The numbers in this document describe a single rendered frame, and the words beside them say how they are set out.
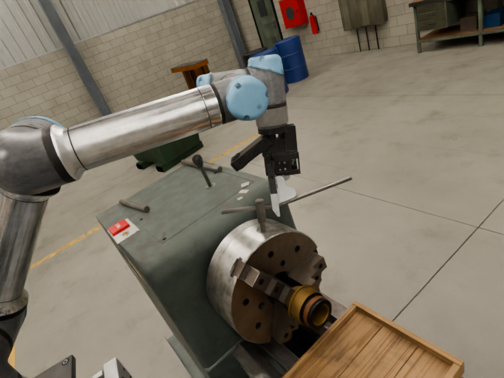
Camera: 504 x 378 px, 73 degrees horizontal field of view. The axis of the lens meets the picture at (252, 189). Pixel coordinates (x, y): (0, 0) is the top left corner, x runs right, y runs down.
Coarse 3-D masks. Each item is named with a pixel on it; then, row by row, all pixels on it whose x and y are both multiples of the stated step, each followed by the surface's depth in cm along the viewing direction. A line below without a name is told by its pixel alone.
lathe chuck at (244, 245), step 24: (240, 240) 87; (264, 240) 84; (288, 240) 88; (312, 240) 94; (264, 264) 85; (288, 264) 90; (216, 288) 86; (240, 288) 82; (240, 312) 84; (264, 312) 88; (264, 336) 90
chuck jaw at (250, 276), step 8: (240, 264) 83; (232, 272) 83; (240, 272) 81; (248, 272) 82; (256, 272) 80; (264, 272) 85; (248, 280) 80; (256, 280) 79; (264, 280) 81; (272, 280) 81; (280, 280) 87; (256, 288) 80; (264, 288) 81; (272, 288) 80; (280, 288) 81; (288, 288) 81; (272, 296) 80; (280, 296) 81; (288, 296) 81
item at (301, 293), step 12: (300, 288) 82; (312, 288) 83; (300, 300) 79; (312, 300) 78; (324, 300) 78; (288, 312) 81; (300, 312) 79; (312, 312) 77; (324, 312) 81; (312, 324) 78; (324, 324) 80
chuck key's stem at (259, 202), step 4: (256, 200) 85; (260, 200) 85; (256, 204) 85; (260, 204) 85; (256, 208) 86; (260, 208) 85; (256, 212) 86; (260, 212) 86; (264, 212) 86; (260, 216) 86; (264, 216) 86; (260, 220) 86; (264, 220) 87; (260, 224) 87; (264, 224) 87; (260, 228) 88; (264, 228) 88
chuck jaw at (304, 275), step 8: (312, 256) 93; (320, 256) 92; (304, 264) 92; (312, 264) 91; (320, 264) 92; (288, 272) 91; (296, 272) 90; (304, 272) 89; (312, 272) 88; (320, 272) 92; (288, 280) 93; (296, 280) 88; (304, 280) 87; (312, 280) 86; (320, 280) 90
